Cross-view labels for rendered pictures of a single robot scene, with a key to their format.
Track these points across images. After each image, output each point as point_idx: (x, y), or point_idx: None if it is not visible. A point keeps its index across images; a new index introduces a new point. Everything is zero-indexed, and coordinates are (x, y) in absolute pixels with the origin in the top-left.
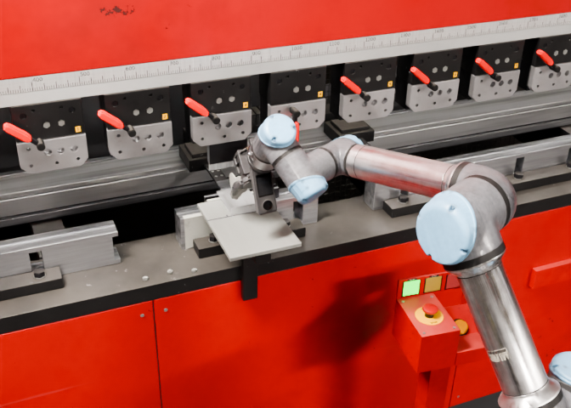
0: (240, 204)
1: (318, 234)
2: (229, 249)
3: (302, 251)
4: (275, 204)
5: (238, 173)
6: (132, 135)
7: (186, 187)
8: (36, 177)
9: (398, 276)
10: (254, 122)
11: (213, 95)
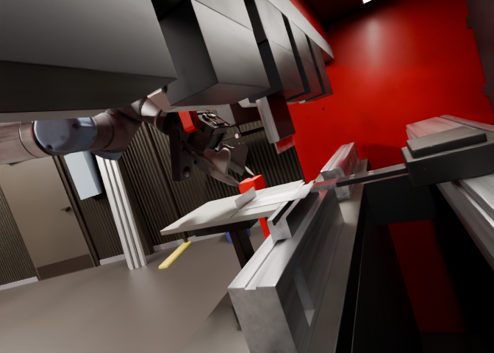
0: (267, 198)
1: (223, 345)
2: (216, 201)
3: (215, 308)
4: (171, 173)
5: (223, 140)
6: None
7: (453, 204)
8: (442, 126)
9: None
10: None
11: None
